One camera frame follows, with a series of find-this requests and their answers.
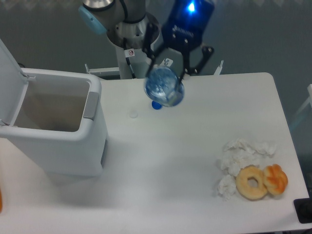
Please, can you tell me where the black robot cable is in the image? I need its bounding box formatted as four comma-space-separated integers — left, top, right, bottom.
125, 56, 136, 79

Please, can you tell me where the white bottle cap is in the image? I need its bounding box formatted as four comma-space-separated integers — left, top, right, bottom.
129, 110, 138, 118

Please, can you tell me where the large crumpled white tissue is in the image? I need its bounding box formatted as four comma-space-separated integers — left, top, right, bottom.
219, 138, 277, 177

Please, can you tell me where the white trash can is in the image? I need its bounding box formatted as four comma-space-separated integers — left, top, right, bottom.
0, 44, 108, 176

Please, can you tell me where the orange glazed twisted bun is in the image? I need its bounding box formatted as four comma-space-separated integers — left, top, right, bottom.
263, 164, 288, 195

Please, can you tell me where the blue bottle cap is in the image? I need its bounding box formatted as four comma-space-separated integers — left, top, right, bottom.
151, 101, 162, 110

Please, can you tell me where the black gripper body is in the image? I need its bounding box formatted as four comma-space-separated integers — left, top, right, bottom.
161, 0, 215, 51

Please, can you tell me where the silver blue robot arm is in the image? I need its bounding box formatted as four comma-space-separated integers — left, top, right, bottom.
78, 0, 215, 79

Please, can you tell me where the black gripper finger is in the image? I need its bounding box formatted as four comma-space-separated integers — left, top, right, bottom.
174, 44, 215, 92
142, 22, 169, 78

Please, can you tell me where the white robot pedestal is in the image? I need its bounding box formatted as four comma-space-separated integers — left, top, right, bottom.
106, 12, 161, 79

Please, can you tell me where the plain ring donut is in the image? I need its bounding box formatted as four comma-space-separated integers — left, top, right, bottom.
236, 166, 268, 200

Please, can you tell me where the black device at edge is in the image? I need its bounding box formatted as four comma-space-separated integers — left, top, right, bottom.
293, 198, 312, 224

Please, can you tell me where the white metal base frame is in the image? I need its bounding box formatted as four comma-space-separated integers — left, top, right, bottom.
85, 58, 224, 80

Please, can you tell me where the white furniture at right edge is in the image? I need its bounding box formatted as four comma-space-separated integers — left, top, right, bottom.
289, 84, 312, 131

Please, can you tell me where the small crumpled white tissue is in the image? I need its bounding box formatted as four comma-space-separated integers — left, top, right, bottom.
217, 175, 236, 200

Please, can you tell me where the orange object at edge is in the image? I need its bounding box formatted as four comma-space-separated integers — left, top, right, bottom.
0, 189, 3, 213

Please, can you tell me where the blue plastic bottle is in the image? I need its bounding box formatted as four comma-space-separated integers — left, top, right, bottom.
144, 66, 185, 107

